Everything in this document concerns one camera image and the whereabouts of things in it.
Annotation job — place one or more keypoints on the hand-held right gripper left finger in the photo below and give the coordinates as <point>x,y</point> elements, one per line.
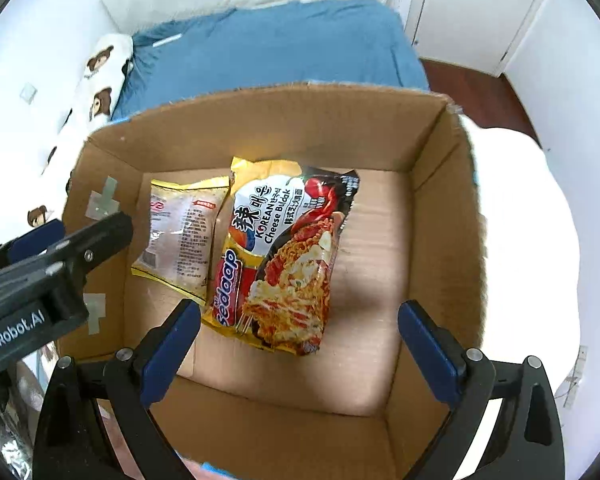
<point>172,347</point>

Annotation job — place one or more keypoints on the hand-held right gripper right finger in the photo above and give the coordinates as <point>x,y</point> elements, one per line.
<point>425,350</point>

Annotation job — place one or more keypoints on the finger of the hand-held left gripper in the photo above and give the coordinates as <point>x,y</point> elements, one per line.
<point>100,240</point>
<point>37,239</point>

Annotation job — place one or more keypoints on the small pale yellow snack packet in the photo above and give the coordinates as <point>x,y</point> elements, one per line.
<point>180,235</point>

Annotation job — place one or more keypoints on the brown cardboard box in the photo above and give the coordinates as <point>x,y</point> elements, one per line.
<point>370,260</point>

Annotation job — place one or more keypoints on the yellow black noodle packet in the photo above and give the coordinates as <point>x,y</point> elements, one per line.
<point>280,260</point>

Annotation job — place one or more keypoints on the silver foil packet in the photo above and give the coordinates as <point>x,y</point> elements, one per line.
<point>10,435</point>

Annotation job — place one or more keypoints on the white bear print pillow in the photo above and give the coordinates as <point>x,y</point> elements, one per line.
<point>100,75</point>

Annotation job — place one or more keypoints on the blue bed sheet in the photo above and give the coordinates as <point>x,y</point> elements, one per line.
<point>280,45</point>

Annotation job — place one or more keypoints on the white door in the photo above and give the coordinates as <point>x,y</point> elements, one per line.
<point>460,10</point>

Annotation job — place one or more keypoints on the white wall socket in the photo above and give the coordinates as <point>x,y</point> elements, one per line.
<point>29,92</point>

